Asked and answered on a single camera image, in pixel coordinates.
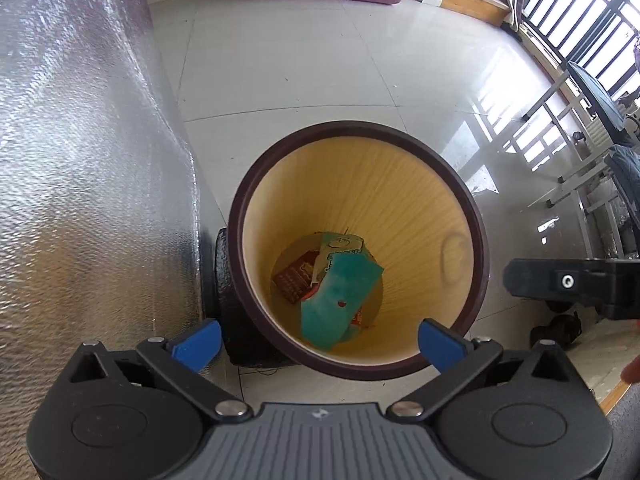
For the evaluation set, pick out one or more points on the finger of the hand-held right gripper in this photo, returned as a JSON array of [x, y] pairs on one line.
[[535, 280]]

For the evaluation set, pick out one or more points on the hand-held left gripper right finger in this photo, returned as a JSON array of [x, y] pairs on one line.
[[442, 345]]

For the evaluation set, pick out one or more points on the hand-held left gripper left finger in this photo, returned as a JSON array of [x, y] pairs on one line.
[[197, 345]]

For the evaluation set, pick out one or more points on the wood-look trash bin brown rim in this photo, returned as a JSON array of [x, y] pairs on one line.
[[360, 185]]

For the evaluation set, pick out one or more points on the person's right hand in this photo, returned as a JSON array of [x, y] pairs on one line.
[[633, 372]]

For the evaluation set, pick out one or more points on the black shoes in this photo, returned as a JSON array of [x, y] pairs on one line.
[[555, 327]]

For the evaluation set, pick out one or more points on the teal snack packet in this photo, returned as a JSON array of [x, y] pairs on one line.
[[340, 300]]

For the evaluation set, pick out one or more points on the red snack packet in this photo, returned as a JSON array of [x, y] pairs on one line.
[[296, 279]]

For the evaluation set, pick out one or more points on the green printed carton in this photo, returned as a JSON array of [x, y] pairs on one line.
[[342, 245]]

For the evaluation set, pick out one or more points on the white metal drying rack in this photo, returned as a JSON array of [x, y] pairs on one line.
[[570, 125]]

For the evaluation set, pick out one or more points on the dark cloth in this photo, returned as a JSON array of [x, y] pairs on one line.
[[600, 105]]

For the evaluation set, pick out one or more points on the silver foil insulation sheet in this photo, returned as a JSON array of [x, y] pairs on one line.
[[85, 170]]

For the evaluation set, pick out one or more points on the black window railing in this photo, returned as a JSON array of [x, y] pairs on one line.
[[575, 5]]

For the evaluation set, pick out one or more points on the wooden step platform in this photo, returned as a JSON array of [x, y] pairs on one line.
[[475, 2]]

